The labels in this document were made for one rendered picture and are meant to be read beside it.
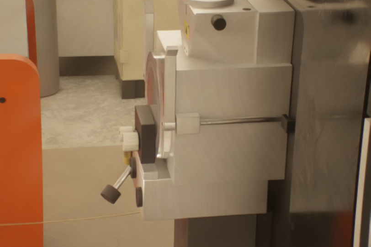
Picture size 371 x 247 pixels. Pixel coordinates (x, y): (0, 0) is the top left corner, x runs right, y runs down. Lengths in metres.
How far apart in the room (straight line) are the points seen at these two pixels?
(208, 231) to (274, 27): 0.18
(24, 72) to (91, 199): 0.61
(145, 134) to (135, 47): 3.21
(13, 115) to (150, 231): 0.52
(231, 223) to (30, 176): 0.42
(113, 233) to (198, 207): 0.80
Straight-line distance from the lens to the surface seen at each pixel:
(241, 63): 0.65
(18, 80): 1.03
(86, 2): 4.19
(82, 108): 3.88
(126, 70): 3.91
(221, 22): 0.62
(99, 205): 1.57
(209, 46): 0.64
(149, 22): 0.72
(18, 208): 1.10
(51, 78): 4.01
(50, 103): 3.95
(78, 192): 1.62
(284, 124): 0.65
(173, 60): 0.62
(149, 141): 0.68
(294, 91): 0.65
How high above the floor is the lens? 1.46
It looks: 22 degrees down
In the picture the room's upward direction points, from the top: 2 degrees clockwise
